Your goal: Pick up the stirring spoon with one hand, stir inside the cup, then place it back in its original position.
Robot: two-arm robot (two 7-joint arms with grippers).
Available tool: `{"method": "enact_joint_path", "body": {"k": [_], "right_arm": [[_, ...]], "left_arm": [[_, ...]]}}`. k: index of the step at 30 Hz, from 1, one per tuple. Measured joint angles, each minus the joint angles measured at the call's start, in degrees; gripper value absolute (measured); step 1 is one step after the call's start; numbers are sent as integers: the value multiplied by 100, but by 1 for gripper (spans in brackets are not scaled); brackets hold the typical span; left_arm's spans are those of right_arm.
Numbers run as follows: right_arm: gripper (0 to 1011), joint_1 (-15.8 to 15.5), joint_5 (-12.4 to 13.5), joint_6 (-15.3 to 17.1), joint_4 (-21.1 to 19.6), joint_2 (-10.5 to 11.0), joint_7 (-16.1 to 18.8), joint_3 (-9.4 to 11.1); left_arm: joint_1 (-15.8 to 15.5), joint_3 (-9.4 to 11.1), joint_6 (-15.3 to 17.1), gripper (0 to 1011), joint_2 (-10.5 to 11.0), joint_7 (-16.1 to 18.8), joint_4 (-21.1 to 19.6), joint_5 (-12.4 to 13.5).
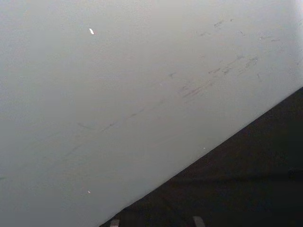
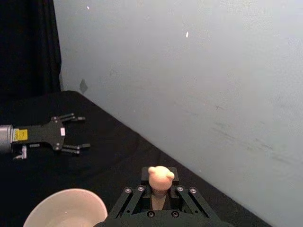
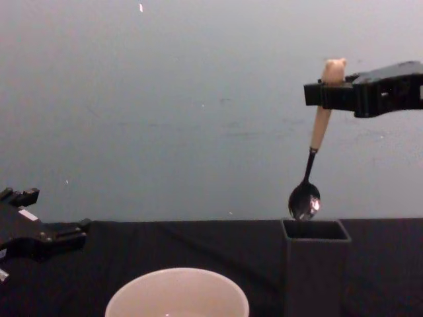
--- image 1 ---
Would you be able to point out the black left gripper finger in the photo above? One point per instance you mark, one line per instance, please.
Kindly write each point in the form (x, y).
(198, 222)

